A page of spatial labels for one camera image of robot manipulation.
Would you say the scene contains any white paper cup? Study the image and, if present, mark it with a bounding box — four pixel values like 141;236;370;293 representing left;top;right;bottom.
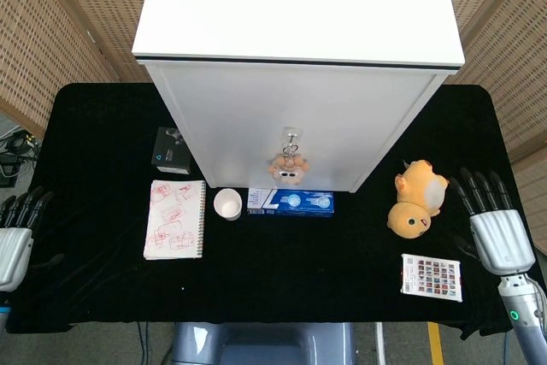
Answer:
213;187;243;221

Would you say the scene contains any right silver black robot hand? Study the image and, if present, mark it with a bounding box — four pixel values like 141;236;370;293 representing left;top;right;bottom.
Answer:
448;167;537;276

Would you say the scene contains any black product box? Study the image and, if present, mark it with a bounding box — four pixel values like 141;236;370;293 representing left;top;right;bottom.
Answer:
150;127;191;176

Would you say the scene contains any white backdrop board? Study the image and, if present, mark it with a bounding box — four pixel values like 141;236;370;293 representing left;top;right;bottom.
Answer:
131;0;466;194

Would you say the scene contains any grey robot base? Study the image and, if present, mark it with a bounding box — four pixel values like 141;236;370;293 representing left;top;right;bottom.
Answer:
170;321;358;365

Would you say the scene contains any yellow plush toy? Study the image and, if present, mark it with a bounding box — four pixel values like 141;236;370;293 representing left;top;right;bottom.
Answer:
387;159;450;239

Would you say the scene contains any fluffy beige keychain toy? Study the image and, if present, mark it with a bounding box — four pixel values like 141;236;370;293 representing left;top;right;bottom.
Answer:
268;144;312;186

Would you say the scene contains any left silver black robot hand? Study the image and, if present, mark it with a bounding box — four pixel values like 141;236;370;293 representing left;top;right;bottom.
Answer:
0;185;66;293

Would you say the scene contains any spiral notebook with red drawings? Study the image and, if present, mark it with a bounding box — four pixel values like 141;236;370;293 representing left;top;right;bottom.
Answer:
143;180;208;261

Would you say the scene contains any white table leg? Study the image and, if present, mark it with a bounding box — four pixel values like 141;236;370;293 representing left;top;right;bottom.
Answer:
374;321;387;365

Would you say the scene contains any woven wicker folding screen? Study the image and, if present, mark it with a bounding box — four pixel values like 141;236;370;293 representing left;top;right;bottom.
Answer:
0;0;156;139
439;0;547;255

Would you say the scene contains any blue toothpaste box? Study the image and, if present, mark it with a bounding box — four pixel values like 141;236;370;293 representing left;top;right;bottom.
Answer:
247;187;336;217

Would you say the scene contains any bundle of black floor cables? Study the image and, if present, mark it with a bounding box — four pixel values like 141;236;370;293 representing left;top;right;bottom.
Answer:
0;124;42;189

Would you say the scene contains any white box with picture grid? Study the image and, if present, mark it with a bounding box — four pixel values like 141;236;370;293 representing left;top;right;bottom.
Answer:
400;252;464;303

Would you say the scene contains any black velvet tablecloth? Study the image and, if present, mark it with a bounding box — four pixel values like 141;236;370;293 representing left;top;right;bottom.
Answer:
6;82;544;337

